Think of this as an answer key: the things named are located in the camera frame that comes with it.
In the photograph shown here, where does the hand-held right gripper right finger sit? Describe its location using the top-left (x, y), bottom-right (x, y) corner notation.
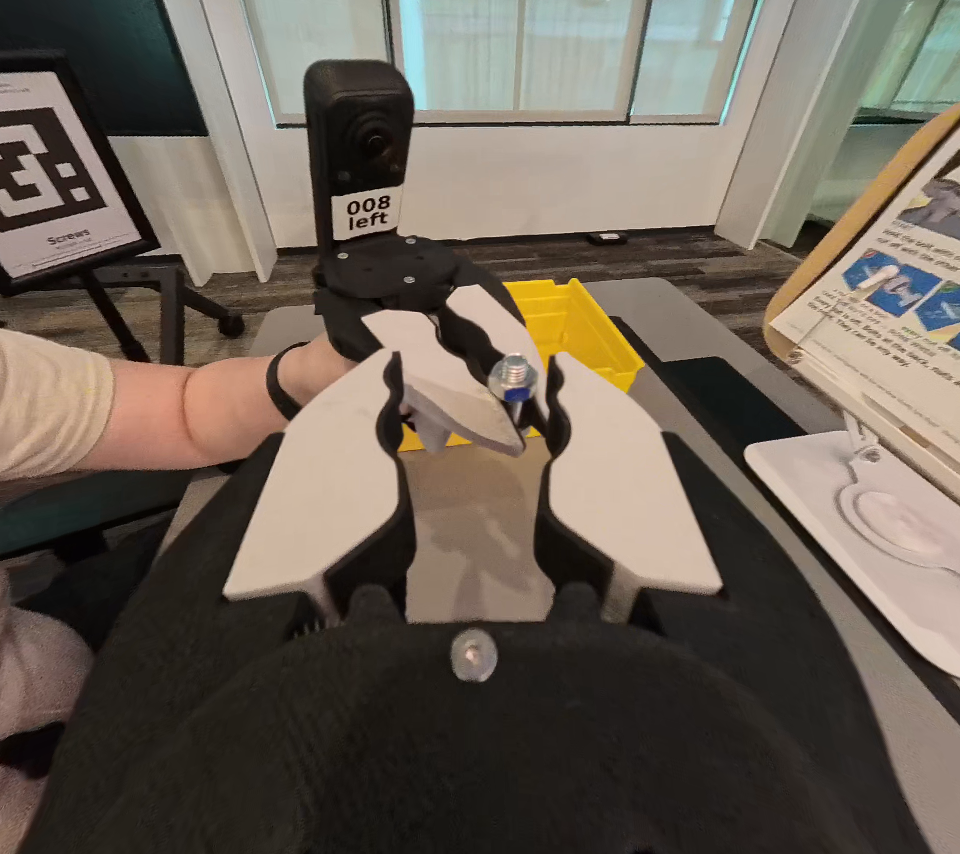
top-left (534, 352), bottom-right (725, 598)

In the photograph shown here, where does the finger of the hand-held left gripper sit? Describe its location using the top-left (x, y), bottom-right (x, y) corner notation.
top-left (437, 283), bottom-right (552, 438)
top-left (360, 309), bottom-right (528, 459)

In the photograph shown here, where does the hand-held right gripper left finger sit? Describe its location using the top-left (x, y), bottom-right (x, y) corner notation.
top-left (222, 349), bottom-right (416, 602)

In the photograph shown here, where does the silver bolt with nut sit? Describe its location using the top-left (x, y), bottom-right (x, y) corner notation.
top-left (487, 353), bottom-right (538, 399)

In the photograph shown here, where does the yellow plastic bin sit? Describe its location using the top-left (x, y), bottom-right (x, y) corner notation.
top-left (397, 278), bottom-right (646, 454)

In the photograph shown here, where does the person's left forearm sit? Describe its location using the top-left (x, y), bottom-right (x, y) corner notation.
top-left (90, 352), bottom-right (301, 473)

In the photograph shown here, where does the person's left hand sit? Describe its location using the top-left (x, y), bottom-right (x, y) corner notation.
top-left (283, 338), bottom-right (376, 414)

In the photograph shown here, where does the white document stand with instructions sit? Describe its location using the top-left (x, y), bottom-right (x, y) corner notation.
top-left (744, 104), bottom-right (960, 679)

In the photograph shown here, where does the black easel stand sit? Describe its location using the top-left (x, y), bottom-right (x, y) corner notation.
top-left (75, 262), bottom-right (247, 368)

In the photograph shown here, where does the teal office chair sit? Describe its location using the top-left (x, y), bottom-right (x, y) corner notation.
top-left (0, 470), bottom-right (192, 559)

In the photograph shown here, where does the glass window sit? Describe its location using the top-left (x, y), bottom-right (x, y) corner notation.
top-left (855, 0), bottom-right (960, 120)
top-left (213, 0), bottom-right (796, 128)

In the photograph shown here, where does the printed instruction sheet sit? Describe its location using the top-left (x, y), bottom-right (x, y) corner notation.
top-left (772, 127), bottom-right (960, 465)

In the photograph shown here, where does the black framed marker sign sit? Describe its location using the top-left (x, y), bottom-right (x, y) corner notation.
top-left (0, 50), bottom-right (162, 296)

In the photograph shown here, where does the large dark wall screen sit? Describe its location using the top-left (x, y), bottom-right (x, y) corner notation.
top-left (0, 0), bottom-right (210, 139)

